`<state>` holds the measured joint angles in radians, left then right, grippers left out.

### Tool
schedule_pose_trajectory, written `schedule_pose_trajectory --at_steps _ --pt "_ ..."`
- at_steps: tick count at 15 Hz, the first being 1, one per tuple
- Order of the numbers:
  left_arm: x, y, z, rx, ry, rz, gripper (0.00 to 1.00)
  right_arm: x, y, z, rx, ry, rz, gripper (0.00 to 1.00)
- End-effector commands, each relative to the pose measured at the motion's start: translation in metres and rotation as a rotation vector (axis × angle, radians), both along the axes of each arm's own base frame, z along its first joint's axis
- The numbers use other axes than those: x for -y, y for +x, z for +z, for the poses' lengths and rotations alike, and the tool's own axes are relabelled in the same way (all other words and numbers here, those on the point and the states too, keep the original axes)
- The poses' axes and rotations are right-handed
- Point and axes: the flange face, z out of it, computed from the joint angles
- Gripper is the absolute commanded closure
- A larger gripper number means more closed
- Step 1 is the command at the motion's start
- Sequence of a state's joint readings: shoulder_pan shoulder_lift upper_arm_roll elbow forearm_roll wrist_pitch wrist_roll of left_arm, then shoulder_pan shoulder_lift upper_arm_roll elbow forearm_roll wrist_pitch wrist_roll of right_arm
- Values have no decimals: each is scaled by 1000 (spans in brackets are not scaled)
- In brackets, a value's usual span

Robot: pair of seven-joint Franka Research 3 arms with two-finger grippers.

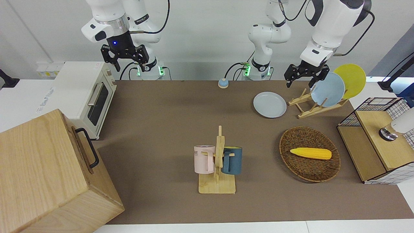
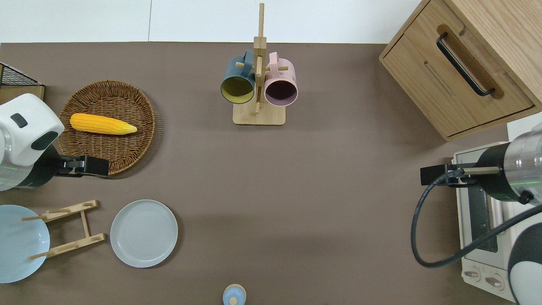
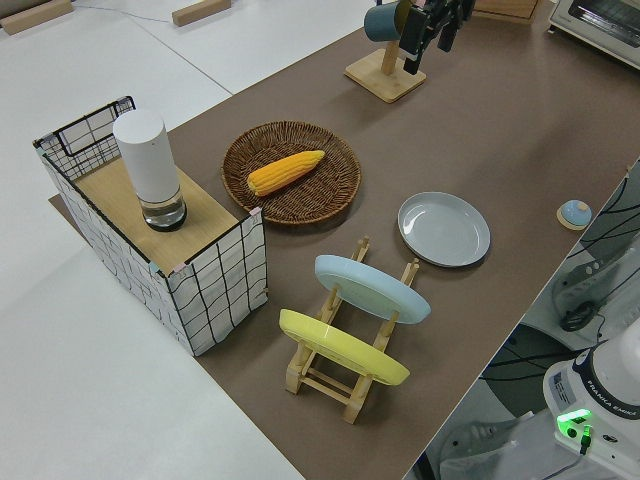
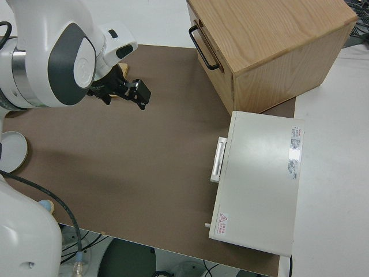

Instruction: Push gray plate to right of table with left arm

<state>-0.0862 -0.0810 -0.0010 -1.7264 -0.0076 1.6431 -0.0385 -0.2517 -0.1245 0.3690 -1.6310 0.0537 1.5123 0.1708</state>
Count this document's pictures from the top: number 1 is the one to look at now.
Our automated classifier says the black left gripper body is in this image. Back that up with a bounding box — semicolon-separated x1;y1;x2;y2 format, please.
298;61;325;78

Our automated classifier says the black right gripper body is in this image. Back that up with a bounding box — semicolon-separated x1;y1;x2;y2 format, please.
109;30;138;60

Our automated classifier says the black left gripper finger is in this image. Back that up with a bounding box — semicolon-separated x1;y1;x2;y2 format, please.
310;66;330;88
285;65;303;88

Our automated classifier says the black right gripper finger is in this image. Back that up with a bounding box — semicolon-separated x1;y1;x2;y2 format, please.
134;45;150;72
101;45;121;72

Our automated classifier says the gray round plate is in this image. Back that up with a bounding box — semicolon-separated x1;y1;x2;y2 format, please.
253;92;287;118

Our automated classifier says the light blue plate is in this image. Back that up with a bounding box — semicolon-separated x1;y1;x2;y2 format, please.
310;72;345;108

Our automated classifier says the yellow plate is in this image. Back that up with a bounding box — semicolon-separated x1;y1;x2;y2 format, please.
333;64;366;99

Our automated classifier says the wooden plate rack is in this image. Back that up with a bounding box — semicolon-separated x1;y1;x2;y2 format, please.
289;88;350;119

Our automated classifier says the white toaster oven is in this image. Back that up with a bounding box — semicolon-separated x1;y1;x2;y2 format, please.
36;61;117;140

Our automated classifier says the brown table mat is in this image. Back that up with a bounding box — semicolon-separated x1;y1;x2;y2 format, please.
94;80;414;225

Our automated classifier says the white power strip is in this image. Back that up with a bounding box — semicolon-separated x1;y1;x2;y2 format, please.
37;62;63;78

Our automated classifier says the yellow corn cob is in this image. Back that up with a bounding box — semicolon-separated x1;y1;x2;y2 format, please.
290;148;332;160

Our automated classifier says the blue crate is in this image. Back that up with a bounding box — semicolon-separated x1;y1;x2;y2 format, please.
398;86;414;108

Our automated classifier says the white cylindrical bottle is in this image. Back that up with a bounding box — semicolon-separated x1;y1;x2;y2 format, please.
379;108;414;142

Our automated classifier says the grid pattern storage box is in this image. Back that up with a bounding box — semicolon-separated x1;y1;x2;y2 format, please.
337;97;414;185

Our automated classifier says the brown wicker basket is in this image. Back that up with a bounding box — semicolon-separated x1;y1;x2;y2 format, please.
279;126;341;183

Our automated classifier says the dark blue mug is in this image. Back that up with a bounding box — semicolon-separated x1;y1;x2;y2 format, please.
222;147;243;175

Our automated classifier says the pink mug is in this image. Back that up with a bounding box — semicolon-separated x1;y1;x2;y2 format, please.
194;146;215;174

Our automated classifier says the wooden mug rack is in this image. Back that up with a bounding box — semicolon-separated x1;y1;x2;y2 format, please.
198;126;236;194

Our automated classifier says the black right base cable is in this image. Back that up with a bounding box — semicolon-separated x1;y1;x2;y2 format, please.
120;61;139;80

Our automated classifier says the black base cable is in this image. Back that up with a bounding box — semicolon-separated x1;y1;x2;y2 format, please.
224;62;250;81
120;61;139;80

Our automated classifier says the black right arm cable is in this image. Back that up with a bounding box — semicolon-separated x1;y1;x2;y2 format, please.
129;0;170;34

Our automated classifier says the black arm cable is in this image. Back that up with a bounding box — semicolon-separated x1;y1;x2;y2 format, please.
335;9;376;57
129;0;170;34

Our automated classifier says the black left shoulder cable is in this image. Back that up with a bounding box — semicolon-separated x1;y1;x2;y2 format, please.
279;0;308;21

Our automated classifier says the black left base cable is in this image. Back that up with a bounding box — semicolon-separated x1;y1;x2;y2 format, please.
224;62;250;81

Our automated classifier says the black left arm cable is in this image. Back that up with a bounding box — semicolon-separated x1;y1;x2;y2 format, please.
335;9;376;57

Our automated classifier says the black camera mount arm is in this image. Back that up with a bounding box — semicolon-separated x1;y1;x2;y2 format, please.
0;69;20;88
378;52;414;92

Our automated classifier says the wooden box with black handle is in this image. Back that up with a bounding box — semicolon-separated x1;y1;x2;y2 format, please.
0;109;125;233

